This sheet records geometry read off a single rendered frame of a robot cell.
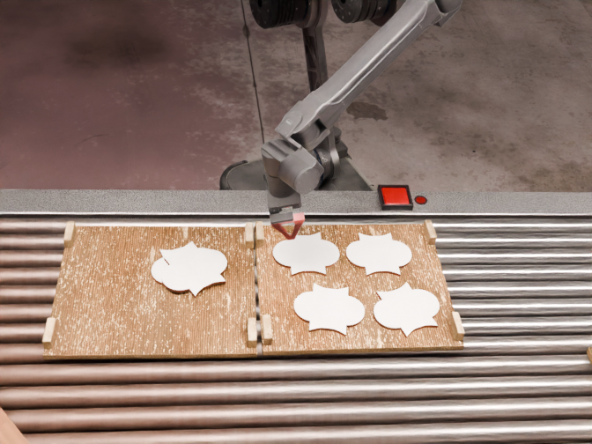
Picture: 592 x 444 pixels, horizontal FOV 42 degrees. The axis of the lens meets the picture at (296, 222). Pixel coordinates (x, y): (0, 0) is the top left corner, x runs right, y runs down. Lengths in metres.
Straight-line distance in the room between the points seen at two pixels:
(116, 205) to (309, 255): 0.47
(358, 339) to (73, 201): 0.75
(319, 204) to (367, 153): 1.64
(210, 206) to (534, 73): 2.73
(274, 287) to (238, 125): 1.99
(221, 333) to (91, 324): 0.26
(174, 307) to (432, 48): 2.93
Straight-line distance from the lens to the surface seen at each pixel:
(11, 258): 1.79
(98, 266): 1.71
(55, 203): 1.89
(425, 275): 1.73
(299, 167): 1.44
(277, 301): 1.63
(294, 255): 1.71
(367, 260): 1.72
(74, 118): 3.66
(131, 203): 1.87
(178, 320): 1.60
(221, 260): 1.68
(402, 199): 1.90
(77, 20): 4.36
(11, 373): 1.59
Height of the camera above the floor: 2.19
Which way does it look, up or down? 45 degrees down
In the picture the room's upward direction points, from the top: 6 degrees clockwise
